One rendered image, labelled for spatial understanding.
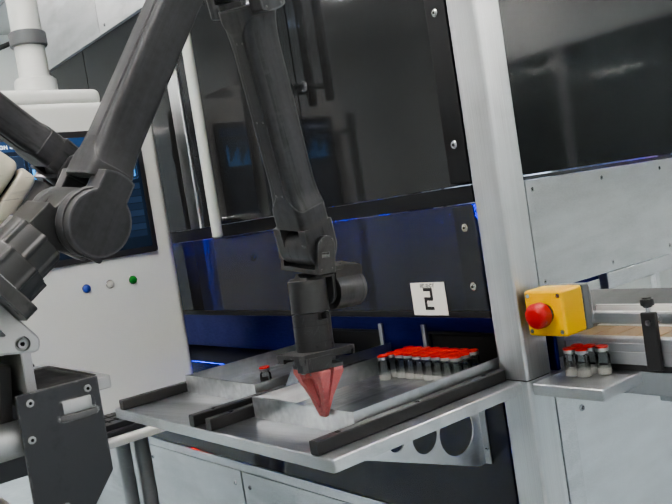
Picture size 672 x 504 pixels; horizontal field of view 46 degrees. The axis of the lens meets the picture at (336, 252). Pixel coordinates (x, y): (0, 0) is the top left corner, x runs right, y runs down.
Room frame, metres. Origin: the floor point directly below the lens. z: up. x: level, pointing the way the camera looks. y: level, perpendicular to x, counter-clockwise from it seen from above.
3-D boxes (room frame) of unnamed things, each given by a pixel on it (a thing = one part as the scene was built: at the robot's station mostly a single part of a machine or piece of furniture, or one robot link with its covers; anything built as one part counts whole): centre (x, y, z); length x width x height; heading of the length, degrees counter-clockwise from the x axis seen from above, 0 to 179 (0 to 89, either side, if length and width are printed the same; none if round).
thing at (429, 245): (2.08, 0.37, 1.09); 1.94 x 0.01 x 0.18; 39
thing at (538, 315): (1.22, -0.30, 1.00); 0.04 x 0.04 x 0.04; 39
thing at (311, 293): (1.18, 0.05, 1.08); 0.07 x 0.06 x 0.07; 135
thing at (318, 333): (1.17, 0.05, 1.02); 0.10 x 0.07 x 0.07; 129
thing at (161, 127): (2.27, 0.51, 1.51); 0.49 x 0.01 x 0.59; 39
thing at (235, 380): (1.63, 0.13, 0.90); 0.34 x 0.26 x 0.04; 129
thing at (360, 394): (1.33, -0.04, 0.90); 0.34 x 0.26 x 0.04; 129
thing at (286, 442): (1.46, 0.08, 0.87); 0.70 x 0.48 x 0.02; 39
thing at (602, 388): (1.26, -0.37, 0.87); 0.14 x 0.13 x 0.02; 129
